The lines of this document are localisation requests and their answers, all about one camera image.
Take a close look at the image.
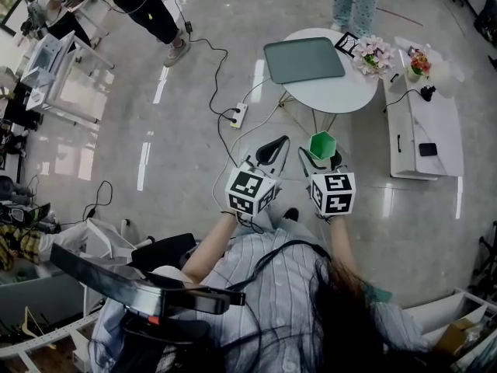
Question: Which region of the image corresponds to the round white table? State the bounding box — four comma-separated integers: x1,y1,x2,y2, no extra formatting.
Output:
280,27,379,115

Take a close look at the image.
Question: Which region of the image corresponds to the pink flower bouquet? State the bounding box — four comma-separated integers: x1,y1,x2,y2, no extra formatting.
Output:
351,34,397,79

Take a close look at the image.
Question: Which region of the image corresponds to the green cup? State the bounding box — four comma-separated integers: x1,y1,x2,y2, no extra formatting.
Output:
308,130,337,162

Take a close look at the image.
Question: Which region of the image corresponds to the white power strip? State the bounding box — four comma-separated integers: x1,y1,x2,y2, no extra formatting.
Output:
229,102,249,130

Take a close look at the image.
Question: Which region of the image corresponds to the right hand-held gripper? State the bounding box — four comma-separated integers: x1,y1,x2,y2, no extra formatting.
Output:
297,146,356,221

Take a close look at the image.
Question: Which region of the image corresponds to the white metal frame desk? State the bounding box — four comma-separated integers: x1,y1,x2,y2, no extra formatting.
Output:
19,30,116,127

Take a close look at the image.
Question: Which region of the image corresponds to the white shelf unit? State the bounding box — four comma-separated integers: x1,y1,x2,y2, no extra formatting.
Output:
403,285,497,373

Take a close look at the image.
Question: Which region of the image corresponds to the person's striped shirt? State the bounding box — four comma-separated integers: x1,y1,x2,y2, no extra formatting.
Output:
88,204,432,373

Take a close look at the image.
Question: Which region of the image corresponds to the person's left forearm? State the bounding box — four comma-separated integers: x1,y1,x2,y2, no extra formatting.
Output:
181,211,238,284

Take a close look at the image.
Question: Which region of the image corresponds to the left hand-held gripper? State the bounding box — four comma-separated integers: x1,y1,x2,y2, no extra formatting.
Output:
224,134,290,225

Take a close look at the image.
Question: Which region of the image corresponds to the black wire frame stand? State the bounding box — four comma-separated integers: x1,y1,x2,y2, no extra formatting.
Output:
334,31,361,58

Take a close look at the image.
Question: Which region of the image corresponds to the black floor cable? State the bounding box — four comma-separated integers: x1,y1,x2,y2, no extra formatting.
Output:
57,180,114,227

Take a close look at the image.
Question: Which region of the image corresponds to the person's right forearm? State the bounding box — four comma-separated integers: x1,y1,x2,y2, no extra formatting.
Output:
328,218,361,277

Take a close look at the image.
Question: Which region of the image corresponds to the grey-green tray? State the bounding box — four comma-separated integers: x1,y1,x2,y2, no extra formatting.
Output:
263,37,346,85

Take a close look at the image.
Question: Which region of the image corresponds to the black power cable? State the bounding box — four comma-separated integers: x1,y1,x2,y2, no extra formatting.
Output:
147,0,243,170

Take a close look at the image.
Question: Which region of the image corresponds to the white rectangular low table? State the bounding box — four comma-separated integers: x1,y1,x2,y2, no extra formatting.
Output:
382,36,465,182

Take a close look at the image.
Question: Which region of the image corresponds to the small red flower pot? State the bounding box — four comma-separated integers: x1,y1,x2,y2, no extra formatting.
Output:
405,50,433,85

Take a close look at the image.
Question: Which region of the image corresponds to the white cable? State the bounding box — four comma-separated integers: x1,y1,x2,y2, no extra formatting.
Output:
224,76,288,166

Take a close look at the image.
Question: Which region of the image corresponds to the black head camera mount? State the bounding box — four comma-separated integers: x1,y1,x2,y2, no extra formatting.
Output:
49,242,247,346

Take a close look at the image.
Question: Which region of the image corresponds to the small black device with cable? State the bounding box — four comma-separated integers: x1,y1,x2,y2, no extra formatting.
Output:
383,85,437,114

